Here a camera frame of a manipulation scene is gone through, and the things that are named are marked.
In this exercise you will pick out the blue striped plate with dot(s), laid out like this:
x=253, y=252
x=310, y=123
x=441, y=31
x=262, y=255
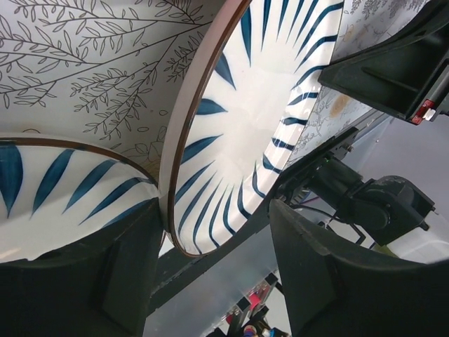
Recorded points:
x=55, y=192
x=241, y=109

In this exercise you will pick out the floral table mat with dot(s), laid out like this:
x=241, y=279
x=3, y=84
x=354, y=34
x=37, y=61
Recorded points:
x=101, y=72

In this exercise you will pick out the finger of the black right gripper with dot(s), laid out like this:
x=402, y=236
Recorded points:
x=405, y=76

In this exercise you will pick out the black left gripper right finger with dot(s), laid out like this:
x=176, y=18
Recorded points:
x=333, y=287

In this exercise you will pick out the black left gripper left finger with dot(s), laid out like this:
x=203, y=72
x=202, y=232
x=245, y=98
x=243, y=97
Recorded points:
x=97, y=286

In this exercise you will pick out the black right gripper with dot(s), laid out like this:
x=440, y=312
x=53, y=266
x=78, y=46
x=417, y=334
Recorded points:
x=386, y=208

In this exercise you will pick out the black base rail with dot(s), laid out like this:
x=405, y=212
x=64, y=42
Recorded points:
x=175, y=270

